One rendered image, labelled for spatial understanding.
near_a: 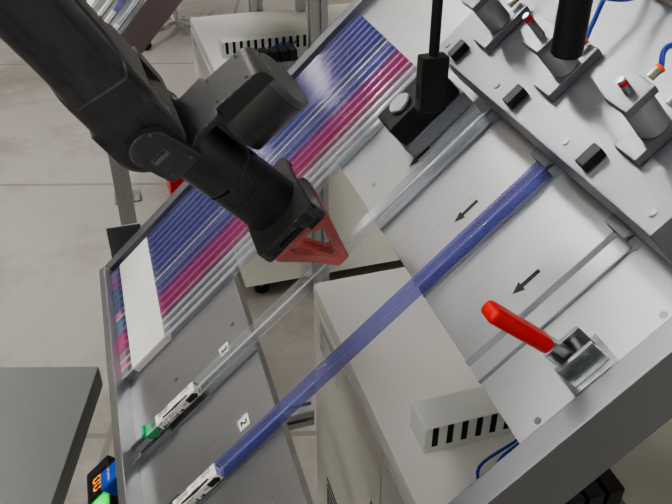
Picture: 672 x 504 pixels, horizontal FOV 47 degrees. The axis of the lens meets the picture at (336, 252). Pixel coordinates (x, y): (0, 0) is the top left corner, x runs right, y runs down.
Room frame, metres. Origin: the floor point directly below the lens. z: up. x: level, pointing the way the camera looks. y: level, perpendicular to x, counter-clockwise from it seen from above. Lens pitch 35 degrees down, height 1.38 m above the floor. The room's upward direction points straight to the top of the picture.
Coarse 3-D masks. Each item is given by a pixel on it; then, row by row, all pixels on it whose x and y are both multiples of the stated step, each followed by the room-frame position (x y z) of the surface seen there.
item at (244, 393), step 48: (240, 288) 0.70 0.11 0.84; (192, 336) 0.68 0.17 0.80; (144, 384) 0.66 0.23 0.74; (240, 384) 0.56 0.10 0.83; (192, 432) 0.55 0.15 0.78; (240, 432) 0.51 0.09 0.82; (288, 432) 0.49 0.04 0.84; (144, 480) 0.53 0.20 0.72; (192, 480) 0.49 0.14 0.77; (240, 480) 0.46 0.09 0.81; (288, 480) 0.43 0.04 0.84
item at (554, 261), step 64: (384, 0) 1.00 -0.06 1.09; (448, 0) 0.89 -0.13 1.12; (384, 128) 0.77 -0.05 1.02; (448, 128) 0.70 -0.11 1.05; (512, 128) 0.64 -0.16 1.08; (384, 192) 0.68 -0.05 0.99; (448, 192) 0.62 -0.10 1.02; (576, 192) 0.53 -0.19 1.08; (512, 256) 0.51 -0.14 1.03; (576, 256) 0.47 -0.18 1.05; (640, 256) 0.44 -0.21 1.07; (448, 320) 0.49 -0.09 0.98; (576, 320) 0.42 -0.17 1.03; (640, 320) 0.40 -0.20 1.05; (512, 384) 0.40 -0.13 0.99
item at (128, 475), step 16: (112, 272) 0.90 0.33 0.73; (112, 304) 0.82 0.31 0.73; (112, 320) 0.78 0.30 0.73; (112, 336) 0.75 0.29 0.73; (112, 352) 0.71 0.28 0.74; (112, 368) 0.69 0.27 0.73; (112, 384) 0.66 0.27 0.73; (128, 384) 0.67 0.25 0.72; (112, 400) 0.64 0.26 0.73; (128, 400) 0.64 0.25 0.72; (112, 416) 0.61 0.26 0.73; (128, 416) 0.62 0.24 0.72; (128, 432) 0.59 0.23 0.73; (128, 448) 0.57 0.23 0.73; (128, 464) 0.54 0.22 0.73; (128, 480) 0.52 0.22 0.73; (128, 496) 0.50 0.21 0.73
